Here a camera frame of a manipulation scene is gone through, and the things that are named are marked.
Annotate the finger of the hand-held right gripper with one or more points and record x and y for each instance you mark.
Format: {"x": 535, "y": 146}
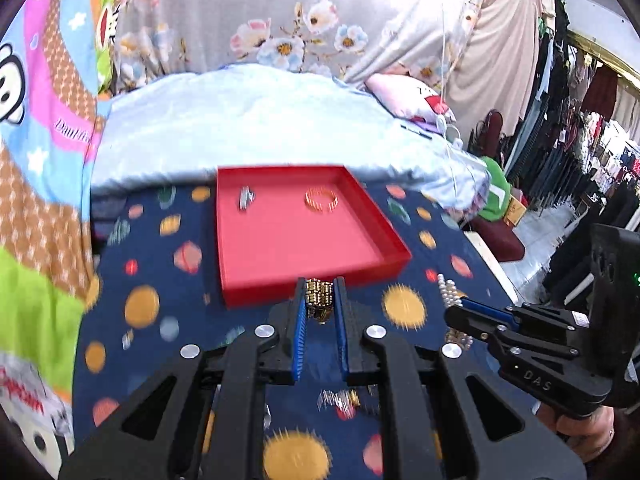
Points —
{"x": 472, "y": 322}
{"x": 487, "y": 310}

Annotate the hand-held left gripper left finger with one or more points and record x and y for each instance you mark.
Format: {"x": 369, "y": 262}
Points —
{"x": 300, "y": 330}

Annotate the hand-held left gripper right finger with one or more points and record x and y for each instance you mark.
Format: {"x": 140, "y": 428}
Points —
{"x": 341, "y": 330}

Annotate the red tray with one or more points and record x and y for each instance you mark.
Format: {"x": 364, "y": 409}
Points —
{"x": 300, "y": 245}

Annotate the person's right hand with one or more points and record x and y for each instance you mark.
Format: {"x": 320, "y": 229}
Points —
{"x": 590, "y": 435}

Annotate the maroon stool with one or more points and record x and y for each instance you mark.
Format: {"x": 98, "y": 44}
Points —
{"x": 500, "y": 240}

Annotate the cardboard box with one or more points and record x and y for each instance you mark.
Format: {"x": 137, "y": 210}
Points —
{"x": 515, "y": 212}

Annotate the green plush toy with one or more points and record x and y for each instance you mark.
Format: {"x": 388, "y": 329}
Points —
{"x": 497, "y": 190}

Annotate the silver watch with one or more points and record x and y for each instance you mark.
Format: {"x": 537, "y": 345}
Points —
{"x": 246, "y": 197}

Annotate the navy planet printed sheet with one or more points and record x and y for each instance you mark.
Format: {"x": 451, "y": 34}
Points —
{"x": 150, "y": 260}

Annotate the row of hanging clothes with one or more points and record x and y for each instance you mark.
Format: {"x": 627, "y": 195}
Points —
{"x": 560, "y": 160}

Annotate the dark wooden chair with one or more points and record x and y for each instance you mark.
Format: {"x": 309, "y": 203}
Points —
{"x": 495, "y": 125}

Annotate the purple cloth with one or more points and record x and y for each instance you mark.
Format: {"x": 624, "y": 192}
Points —
{"x": 422, "y": 122}

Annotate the light blue pillow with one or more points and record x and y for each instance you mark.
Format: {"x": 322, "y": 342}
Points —
{"x": 250, "y": 120}

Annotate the pink plush pillow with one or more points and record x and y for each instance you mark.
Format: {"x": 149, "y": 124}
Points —
{"x": 400, "y": 92}

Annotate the beige cloth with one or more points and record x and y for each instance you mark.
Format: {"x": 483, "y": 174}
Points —
{"x": 500, "y": 60}

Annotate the cartoon monkey printed blanket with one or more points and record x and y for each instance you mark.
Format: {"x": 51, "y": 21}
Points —
{"x": 50, "y": 160}

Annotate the floral grey pillow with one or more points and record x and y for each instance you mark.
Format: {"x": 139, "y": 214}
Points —
{"x": 225, "y": 0}

